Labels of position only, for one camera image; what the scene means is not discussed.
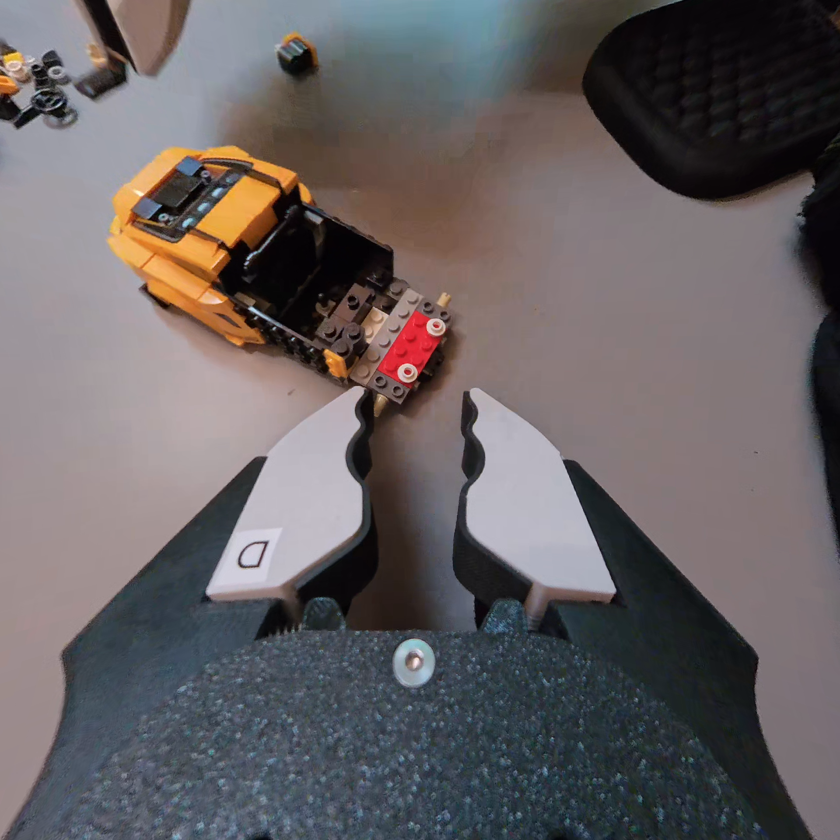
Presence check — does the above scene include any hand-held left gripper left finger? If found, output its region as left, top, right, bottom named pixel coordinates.
left=205, top=386, right=379, bottom=624

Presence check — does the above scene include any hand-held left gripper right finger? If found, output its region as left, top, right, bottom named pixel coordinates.
left=451, top=387, right=618, bottom=629

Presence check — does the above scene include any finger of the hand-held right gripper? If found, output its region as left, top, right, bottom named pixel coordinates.
left=72, top=0, right=193, bottom=77

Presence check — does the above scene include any yellow lego car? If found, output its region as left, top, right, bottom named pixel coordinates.
left=107, top=146, right=458, bottom=418

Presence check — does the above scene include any black lego wrench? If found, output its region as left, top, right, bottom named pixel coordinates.
left=74, top=67, right=128, bottom=100

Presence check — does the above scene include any pile of small lego parts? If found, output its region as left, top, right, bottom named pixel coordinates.
left=0, top=41, right=80, bottom=130

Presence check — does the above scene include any small black yellow lego assembly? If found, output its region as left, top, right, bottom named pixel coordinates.
left=276, top=34, right=320, bottom=77

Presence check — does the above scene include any black dimpled pad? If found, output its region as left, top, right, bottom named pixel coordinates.
left=583, top=0, right=840, bottom=200

